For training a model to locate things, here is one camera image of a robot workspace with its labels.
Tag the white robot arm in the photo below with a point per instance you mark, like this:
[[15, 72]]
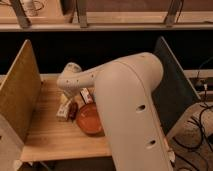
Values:
[[123, 95]]

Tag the orange ceramic bowl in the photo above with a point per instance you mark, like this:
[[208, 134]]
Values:
[[88, 120]]

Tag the red white small box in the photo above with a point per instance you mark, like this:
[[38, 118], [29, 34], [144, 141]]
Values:
[[86, 96]]

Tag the dark brown small bottle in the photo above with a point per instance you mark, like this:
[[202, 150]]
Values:
[[73, 111]]

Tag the white labelled bottle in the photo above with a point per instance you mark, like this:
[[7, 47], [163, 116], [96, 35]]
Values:
[[63, 111]]

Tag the right dark side panel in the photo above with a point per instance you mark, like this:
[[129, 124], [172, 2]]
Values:
[[176, 99]]

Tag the left wooden side panel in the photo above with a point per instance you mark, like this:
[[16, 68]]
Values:
[[19, 91]]

